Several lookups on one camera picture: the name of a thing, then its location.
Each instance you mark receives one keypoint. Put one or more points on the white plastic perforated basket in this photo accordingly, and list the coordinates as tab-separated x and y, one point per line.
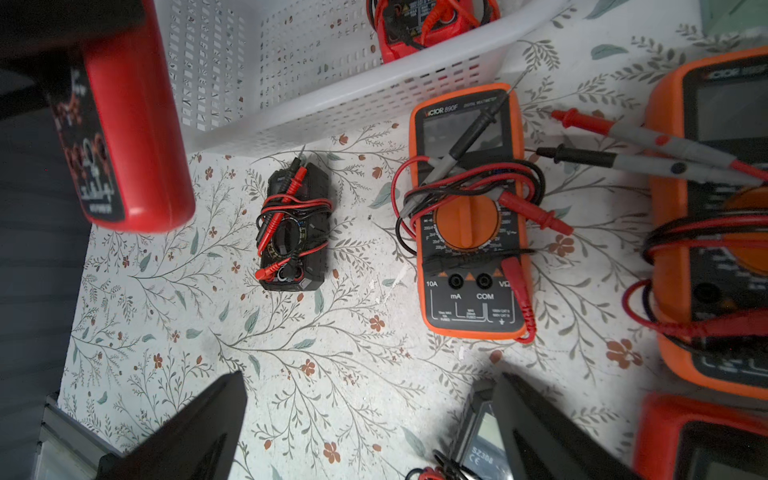
252	77

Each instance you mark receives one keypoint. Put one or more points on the orange multimeter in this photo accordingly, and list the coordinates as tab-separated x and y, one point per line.
471	200
704	152

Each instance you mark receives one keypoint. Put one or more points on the small black multimeter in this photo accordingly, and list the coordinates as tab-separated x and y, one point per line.
478	452
294	228

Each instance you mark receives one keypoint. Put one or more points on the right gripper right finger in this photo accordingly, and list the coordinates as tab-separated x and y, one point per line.
542	443

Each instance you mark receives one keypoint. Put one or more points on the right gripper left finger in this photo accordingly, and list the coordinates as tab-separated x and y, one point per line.
199	442

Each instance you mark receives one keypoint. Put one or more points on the small black multimeter back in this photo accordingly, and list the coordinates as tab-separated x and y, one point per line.
294	228

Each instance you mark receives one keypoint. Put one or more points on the small black multimeter front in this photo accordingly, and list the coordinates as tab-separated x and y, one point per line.
478	452

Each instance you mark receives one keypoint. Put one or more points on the red multimeter with wound leads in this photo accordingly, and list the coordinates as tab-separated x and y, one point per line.
405	27

